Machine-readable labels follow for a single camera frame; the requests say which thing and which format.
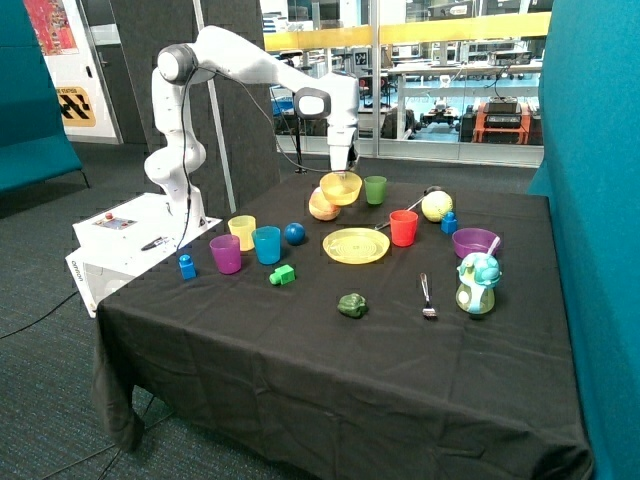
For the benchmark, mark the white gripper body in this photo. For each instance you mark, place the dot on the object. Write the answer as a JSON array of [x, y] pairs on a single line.
[[342, 147]]

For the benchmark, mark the green blue sippy cup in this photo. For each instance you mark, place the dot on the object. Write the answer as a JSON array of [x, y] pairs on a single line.
[[478, 273]]

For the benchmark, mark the purple plastic cup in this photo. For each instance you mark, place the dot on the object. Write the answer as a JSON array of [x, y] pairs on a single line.
[[226, 252]]

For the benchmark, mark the red plastic cup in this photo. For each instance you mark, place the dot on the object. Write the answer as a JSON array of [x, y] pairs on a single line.
[[403, 227]]

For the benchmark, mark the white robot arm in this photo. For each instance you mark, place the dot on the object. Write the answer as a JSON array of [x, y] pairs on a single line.
[[241, 68]]

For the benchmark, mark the blue toy block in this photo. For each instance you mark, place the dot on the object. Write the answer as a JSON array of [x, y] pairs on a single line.
[[187, 267], [449, 223]]

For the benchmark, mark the purple plastic bowl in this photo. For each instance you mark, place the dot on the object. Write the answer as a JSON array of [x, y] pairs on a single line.
[[475, 240]]

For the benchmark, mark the blue toy block right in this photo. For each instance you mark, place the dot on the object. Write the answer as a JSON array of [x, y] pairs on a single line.
[[449, 223]]

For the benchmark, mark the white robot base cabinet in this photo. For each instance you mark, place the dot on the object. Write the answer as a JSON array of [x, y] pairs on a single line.
[[109, 254]]

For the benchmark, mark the green plastic cup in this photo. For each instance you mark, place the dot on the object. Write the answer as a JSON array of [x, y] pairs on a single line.
[[375, 189]]

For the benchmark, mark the green toy pepper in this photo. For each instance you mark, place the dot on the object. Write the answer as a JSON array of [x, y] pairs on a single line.
[[353, 305]]

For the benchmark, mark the green toy block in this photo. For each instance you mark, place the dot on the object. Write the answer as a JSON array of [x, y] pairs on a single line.
[[282, 275]]

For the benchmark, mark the orange pink plush ball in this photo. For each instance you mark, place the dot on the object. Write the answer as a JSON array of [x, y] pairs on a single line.
[[320, 208]]

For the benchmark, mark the yellow plastic plate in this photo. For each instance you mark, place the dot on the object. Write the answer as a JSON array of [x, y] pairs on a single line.
[[356, 246]]

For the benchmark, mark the teal partition right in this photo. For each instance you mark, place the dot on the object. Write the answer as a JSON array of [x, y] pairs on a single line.
[[589, 98]]

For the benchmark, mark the metal fork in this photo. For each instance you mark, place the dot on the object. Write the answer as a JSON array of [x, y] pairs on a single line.
[[428, 311]]

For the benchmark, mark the teal sofa left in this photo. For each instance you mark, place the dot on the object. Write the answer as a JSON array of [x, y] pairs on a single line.
[[34, 146]]

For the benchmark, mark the black marker pen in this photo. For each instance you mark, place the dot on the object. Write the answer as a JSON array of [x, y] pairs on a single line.
[[155, 243]]

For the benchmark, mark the yellow green plush ball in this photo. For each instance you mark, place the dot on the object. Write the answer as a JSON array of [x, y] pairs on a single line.
[[435, 205]]

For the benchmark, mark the dark blue ball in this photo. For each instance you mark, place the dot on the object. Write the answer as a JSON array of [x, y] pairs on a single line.
[[295, 233]]

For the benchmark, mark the blue toy block left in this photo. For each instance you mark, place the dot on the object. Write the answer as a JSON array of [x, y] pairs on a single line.
[[187, 267]]

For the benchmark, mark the metal ladle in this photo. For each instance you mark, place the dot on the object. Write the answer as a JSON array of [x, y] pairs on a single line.
[[429, 190]]

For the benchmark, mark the black tablecloth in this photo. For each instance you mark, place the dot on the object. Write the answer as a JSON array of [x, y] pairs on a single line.
[[390, 395]]

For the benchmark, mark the yellow plastic bowl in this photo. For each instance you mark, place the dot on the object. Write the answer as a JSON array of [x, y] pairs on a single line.
[[341, 188]]

